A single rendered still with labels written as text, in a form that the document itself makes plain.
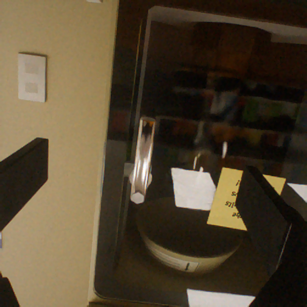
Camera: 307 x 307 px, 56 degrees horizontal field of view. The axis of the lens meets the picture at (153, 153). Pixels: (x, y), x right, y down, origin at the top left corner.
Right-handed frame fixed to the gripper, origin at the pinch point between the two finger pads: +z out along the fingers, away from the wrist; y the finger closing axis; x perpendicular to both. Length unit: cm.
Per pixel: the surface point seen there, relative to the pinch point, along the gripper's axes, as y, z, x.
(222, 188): 9.3, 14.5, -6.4
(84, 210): -17, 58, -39
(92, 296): -5.1, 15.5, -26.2
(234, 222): 11.7, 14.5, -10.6
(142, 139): -0.7, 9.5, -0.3
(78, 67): -20, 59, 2
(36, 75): -31, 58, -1
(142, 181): -0.1, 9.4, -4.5
